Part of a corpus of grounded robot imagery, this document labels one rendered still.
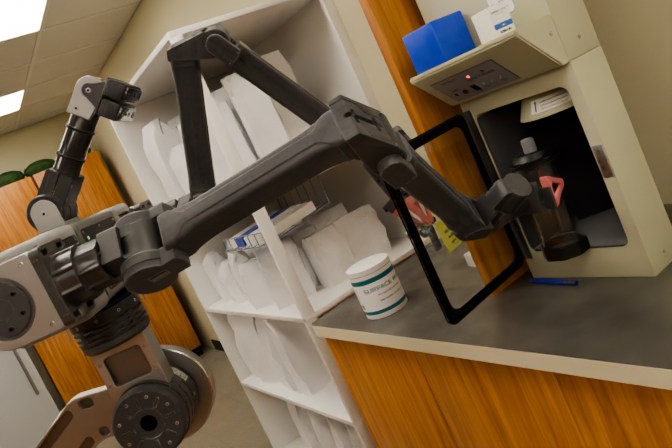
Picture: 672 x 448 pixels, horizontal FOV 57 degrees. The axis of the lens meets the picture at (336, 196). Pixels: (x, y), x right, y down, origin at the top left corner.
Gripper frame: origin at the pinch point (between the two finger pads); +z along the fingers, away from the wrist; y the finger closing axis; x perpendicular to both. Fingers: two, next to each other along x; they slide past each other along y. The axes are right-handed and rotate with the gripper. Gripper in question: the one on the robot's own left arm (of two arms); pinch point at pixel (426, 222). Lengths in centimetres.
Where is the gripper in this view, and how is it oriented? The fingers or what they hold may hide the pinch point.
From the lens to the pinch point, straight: 140.6
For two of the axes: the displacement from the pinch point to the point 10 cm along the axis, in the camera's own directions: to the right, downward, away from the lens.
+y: -3.5, 5.1, 7.9
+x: -7.0, 4.1, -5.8
